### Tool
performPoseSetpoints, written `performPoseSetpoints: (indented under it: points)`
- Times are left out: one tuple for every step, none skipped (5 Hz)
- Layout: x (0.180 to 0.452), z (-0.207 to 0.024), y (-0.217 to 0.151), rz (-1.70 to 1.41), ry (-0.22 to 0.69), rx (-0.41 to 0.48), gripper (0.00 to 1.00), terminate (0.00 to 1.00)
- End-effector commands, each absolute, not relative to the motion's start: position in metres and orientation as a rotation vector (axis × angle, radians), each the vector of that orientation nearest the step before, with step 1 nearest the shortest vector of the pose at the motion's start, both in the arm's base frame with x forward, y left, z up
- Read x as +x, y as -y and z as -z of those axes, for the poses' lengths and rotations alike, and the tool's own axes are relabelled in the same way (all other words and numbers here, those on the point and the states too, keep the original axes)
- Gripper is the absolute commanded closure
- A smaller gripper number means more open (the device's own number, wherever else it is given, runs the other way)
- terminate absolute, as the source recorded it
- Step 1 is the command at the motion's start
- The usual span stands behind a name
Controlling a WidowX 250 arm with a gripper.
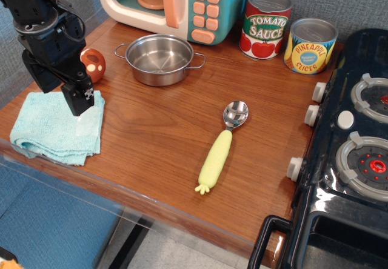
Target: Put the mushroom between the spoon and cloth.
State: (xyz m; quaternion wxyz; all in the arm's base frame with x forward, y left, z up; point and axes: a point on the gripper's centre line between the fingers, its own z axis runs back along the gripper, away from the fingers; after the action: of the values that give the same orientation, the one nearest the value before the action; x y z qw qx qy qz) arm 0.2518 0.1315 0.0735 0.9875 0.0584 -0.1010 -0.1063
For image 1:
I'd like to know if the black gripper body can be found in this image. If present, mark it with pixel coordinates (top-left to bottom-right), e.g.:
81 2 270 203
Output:
18 23 91 94

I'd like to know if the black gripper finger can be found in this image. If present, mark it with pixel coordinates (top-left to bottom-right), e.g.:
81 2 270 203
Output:
61 71 95 116

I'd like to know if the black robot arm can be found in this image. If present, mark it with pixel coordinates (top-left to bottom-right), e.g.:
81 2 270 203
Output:
1 0 95 116

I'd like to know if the brown toy mushroom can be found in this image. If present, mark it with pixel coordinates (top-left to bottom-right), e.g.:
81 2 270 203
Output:
80 48 106 83

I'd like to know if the light blue folded towel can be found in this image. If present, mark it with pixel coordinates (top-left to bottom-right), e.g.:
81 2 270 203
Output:
10 91 105 165

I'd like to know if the small steel pot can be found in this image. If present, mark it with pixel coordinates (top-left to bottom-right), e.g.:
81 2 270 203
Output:
115 34 207 87

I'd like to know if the clear acrylic table guard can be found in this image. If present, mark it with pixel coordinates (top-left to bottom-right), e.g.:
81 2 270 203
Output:
1 142 248 268

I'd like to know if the teal toy microwave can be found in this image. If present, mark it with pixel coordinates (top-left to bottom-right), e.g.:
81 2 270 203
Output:
100 0 245 45

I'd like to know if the tomato sauce can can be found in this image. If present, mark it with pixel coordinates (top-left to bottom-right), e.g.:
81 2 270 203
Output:
239 0 293 59

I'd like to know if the pineapple slices can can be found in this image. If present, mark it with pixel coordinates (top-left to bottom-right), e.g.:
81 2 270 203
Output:
284 18 338 75

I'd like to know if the black toy stove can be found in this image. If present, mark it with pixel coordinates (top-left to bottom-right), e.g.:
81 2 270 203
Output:
248 28 387 268

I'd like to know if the corn-handled metal spoon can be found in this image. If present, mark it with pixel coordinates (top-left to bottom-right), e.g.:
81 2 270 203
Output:
195 101 249 195

